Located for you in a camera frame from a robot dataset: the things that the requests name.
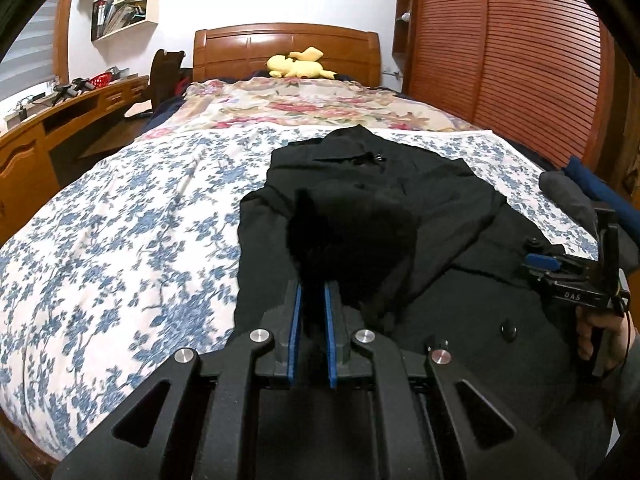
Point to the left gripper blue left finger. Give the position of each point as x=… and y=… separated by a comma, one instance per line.
x=193, y=417

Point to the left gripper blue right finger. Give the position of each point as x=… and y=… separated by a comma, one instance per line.
x=431, y=418

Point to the black double-breasted coat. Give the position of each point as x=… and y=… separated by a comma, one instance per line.
x=423, y=249

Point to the person's right hand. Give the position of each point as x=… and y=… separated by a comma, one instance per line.
x=607, y=334

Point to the navy blue rolled cloth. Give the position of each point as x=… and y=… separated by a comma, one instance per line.
x=597, y=190

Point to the grey rolled cloth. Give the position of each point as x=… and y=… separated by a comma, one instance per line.
x=568, y=196

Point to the blue floral bed sheet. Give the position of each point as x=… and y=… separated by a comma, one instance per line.
x=141, y=255

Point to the wooden louvered wardrobe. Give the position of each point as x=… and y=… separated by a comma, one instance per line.
x=544, y=73

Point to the long wooden desk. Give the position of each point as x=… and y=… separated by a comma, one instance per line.
x=48, y=151

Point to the wooden headboard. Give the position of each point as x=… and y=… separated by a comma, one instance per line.
x=238, y=51

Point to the red floral blanket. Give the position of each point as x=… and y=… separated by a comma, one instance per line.
x=216, y=104

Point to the yellow plush toy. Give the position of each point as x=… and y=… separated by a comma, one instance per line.
x=304, y=64

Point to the dark wooden chair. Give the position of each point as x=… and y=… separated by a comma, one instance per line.
x=165, y=74

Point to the red basket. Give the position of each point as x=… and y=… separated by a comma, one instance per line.
x=101, y=80

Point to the black small tripod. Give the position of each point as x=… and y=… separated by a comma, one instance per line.
x=62, y=92

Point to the grey zebra window blind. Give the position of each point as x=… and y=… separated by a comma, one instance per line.
x=29, y=60

